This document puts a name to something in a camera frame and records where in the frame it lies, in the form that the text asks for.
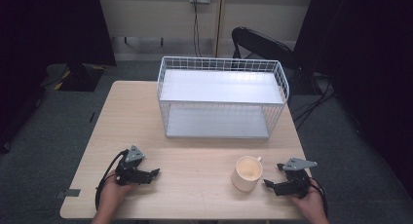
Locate dark stand base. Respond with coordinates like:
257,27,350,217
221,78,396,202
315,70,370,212
40,62,105,93

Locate grey tape strip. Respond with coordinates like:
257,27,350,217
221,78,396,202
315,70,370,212
55,188,82,200

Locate black chair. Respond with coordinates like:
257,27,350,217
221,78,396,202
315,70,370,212
230,26,314,91

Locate black floor cables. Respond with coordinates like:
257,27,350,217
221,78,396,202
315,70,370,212
291,72,337,131

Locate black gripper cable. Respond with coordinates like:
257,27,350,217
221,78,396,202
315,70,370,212
310,177,329,217
94,148,130,211

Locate person's left hand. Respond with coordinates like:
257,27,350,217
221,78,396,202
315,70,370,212
96,173,134,216

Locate white cup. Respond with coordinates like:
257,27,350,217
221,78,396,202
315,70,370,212
230,155,264,193

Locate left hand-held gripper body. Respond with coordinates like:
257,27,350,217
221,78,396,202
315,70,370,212
114,144,146,187

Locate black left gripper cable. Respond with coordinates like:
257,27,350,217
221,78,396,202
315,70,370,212
94,148,130,211

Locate black wall cable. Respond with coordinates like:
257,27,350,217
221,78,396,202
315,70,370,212
192,1,203,58

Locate person's right hand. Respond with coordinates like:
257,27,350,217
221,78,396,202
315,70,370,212
289,178,326,219

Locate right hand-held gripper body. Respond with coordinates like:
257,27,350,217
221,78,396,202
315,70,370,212
281,157,319,200

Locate white wire rack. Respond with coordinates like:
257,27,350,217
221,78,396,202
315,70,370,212
156,56,290,140

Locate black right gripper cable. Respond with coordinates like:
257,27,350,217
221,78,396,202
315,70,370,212
310,177,329,217

